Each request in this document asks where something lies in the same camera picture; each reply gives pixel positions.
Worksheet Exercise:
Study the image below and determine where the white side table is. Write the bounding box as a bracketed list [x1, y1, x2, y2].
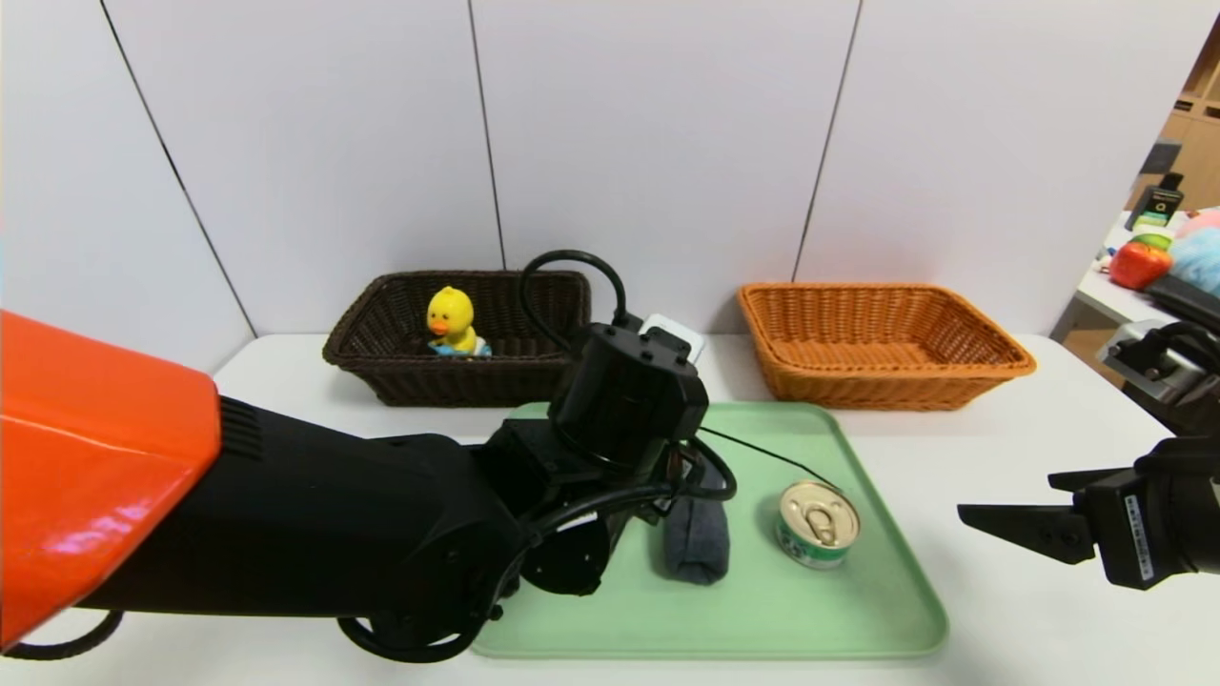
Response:
[1048, 212, 1220, 374]

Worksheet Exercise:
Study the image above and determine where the flat black pad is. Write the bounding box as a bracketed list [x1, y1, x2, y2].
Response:
[1144, 274, 1220, 336]

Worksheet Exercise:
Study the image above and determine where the wooden shelf unit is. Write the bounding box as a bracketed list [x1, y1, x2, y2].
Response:
[1129, 14, 1220, 215]

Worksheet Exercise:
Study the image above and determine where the thin black wire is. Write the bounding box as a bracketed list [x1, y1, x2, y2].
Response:
[701, 427, 844, 489]

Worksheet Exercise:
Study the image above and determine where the light green plastic tray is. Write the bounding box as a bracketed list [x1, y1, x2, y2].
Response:
[471, 401, 950, 660]

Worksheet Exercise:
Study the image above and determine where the orange wicker basket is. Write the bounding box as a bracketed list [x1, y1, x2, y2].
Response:
[739, 282, 1038, 413]

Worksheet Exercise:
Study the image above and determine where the red apple toy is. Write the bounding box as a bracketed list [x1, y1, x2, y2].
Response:
[1108, 240, 1173, 292]

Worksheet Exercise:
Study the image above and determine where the dark brown wicker basket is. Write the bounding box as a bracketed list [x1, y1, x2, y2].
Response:
[322, 270, 593, 409]

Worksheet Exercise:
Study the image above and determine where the black right camera cable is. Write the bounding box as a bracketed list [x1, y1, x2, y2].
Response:
[1134, 319, 1220, 382]

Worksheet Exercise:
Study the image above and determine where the black camera cable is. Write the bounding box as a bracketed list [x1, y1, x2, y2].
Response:
[1134, 319, 1220, 382]
[519, 250, 630, 353]

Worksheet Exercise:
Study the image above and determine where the black bottle with label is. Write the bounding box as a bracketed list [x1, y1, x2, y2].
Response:
[1125, 173, 1185, 232]

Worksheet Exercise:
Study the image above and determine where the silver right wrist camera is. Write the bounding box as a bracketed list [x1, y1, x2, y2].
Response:
[1096, 321, 1204, 401]

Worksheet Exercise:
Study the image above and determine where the yellow duck toy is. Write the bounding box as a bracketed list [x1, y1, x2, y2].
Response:
[425, 286, 494, 359]

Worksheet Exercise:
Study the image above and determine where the gold-lid can green label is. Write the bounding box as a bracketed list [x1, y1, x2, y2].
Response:
[776, 480, 863, 571]

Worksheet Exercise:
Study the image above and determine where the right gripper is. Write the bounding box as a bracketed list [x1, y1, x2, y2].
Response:
[956, 435, 1220, 591]

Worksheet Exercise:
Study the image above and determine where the blue fluffy toy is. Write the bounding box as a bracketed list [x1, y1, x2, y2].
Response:
[1168, 229, 1220, 298]

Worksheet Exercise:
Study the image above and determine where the dark grey towel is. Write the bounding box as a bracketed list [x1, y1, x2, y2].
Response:
[664, 457, 731, 586]

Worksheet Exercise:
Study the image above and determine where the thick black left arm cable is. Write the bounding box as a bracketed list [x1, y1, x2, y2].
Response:
[515, 436, 741, 536]

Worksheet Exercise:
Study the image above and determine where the black left camera cable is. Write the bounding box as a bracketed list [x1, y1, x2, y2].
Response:
[519, 250, 630, 353]

